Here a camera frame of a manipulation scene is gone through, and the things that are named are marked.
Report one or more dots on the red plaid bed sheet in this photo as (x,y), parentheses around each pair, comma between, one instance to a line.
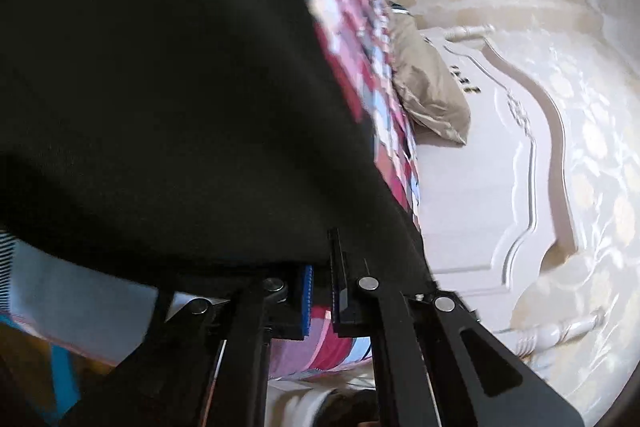
(350,32)

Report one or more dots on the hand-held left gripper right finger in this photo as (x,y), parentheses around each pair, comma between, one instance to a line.
(344,307)

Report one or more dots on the black pants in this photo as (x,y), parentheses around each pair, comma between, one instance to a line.
(150,82)

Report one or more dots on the beige pillow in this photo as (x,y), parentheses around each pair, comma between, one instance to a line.
(430,92)

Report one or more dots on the white carved headboard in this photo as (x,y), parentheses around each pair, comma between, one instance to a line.
(475,207)

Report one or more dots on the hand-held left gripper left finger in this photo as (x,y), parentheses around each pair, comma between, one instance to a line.
(305,302)

